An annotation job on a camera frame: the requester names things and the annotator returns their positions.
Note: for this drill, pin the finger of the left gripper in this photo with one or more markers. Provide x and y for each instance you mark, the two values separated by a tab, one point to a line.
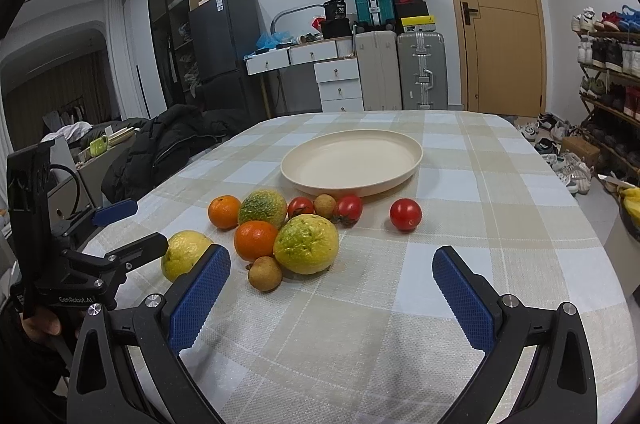
112	213
138	253

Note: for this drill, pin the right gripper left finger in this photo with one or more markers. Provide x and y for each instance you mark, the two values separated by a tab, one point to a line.
126	366

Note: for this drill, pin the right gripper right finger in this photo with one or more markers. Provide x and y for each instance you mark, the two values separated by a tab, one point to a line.
559	386

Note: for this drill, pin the large yellow citrus fruit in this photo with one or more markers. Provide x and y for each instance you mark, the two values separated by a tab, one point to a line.
184	250

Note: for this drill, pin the orange mandarin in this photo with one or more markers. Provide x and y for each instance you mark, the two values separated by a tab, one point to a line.
254	239
223	212

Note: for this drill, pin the brown longan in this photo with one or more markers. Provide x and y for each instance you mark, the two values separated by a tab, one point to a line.
264	274
325	206

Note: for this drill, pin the small green-yellow fruit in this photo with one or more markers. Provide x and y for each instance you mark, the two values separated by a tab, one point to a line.
264	205

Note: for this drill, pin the red tomato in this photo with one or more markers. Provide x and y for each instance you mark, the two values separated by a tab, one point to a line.
405	215
300	205
349	209

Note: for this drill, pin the green-yellow wrinkled fruit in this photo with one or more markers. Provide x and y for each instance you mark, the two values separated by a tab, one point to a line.
306	244

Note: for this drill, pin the person's left hand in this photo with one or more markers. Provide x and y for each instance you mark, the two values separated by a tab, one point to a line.
41	324

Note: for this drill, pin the black jacket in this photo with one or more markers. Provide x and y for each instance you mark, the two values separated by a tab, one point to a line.
164	145

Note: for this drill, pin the checkered tablecloth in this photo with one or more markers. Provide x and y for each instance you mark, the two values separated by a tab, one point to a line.
372	340

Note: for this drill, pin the banana bunch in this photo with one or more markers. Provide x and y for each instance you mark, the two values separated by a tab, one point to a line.
630	209

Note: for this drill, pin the cream round plate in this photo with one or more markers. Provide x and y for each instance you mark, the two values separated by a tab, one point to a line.
363	162

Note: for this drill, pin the black refrigerator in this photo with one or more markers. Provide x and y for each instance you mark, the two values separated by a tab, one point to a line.
223	33

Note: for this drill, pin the white drawer desk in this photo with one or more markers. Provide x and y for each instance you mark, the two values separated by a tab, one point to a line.
335	65

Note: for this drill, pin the beige suitcase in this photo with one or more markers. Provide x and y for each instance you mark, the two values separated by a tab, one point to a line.
377	57

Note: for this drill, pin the silver suitcase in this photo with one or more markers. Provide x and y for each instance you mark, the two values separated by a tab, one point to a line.
422	71

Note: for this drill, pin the wooden shoe rack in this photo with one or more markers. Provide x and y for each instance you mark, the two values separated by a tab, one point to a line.
608	56

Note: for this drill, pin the stacked shoe boxes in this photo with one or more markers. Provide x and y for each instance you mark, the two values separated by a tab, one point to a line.
413	16

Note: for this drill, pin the wooden door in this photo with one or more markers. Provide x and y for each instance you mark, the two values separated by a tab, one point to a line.
503	65

